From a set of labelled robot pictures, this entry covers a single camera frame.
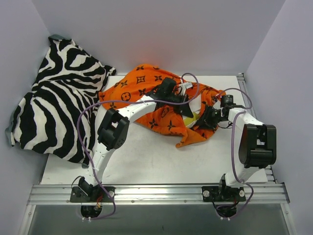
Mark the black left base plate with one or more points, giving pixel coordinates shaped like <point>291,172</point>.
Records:
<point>97,195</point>

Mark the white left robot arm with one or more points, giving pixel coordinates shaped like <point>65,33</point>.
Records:
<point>113,129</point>

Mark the white pillow yellow side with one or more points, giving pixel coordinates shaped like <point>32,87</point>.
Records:
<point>195,107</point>

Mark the aluminium mounting rail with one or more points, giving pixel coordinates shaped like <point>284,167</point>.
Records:
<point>269,193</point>

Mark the orange patterned pillowcase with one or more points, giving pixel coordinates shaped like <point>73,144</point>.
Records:
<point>164,120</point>

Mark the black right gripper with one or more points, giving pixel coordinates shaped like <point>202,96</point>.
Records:
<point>206,120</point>

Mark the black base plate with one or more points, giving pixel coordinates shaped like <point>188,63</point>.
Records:
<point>217,194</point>
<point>97,195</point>

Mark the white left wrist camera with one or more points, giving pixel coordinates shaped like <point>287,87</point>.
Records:
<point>183,87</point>

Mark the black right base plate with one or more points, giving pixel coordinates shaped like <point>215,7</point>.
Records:
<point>217,194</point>

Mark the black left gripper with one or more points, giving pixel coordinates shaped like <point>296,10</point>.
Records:
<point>182,102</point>

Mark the zebra print pillow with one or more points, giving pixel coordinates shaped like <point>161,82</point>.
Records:
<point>57,116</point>

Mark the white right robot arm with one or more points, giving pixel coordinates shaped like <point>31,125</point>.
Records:
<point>230,112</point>

